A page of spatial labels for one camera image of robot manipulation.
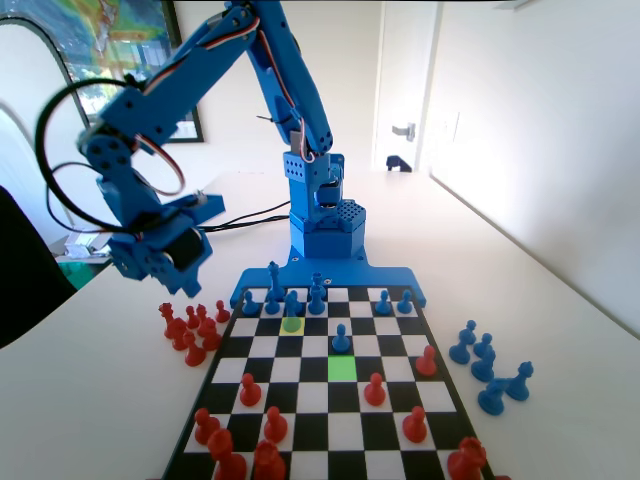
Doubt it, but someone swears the black and white chessboard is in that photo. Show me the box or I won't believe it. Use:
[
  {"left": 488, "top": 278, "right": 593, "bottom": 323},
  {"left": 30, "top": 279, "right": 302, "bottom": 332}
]
[{"left": 159, "top": 284, "right": 496, "bottom": 480}]

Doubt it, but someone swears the red chess knight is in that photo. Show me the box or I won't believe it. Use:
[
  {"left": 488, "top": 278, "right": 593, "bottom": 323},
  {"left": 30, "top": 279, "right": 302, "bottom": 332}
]
[
  {"left": 165, "top": 319, "right": 189, "bottom": 351},
  {"left": 447, "top": 436, "right": 488, "bottom": 480}
]

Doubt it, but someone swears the red chess king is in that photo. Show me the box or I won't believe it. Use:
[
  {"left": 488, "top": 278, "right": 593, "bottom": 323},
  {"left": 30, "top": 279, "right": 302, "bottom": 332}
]
[{"left": 253, "top": 439, "right": 287, "bottom": 480}]

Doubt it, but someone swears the black cable bundle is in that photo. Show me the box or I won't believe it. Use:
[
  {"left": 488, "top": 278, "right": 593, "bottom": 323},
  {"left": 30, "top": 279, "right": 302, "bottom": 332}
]
[{"left": 199, "top": 199, "right": 292, "bottom": 236}]

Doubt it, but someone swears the blue chess knight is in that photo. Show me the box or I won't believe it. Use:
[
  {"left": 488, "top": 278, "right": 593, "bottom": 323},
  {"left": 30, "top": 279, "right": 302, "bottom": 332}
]
[{"left": 477, "top": 378, "right": 509, "bottom": 416}]

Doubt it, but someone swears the pile of papers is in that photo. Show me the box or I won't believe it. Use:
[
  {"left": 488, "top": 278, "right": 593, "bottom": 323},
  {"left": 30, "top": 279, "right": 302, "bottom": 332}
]
[{"left": 63, "top": 227, "right": 114, "bottom": 259}]

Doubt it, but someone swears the white door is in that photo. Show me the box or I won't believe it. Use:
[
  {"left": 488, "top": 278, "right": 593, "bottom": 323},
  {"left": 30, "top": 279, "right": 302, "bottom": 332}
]
[{"left": 372, "top": 0, "right": 444, "bottom": 174}]

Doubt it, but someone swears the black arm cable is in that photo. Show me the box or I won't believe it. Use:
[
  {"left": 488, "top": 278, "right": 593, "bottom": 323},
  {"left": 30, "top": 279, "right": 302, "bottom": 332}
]
[{"left": 34, "top": 77, "right": 187, "bottom": 235}]

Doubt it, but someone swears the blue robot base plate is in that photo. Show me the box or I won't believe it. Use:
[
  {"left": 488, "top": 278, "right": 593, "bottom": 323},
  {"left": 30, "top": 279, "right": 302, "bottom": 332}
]
[{"left": 228, "top": 249, "right": 429, "bottom": 309}]

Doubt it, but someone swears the black framed poster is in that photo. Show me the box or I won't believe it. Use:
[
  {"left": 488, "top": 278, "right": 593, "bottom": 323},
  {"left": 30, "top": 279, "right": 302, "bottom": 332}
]
[{"left": 0, "top": 0, "right": 205, "bottom": 145}]

